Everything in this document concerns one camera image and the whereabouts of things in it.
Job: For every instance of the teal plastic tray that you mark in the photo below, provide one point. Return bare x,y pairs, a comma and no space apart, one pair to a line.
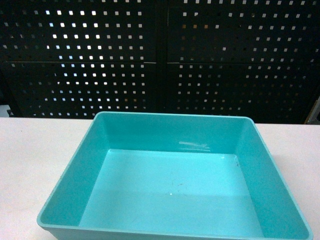
154,176

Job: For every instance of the black perforated panel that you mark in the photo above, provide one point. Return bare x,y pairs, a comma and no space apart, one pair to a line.
74,58

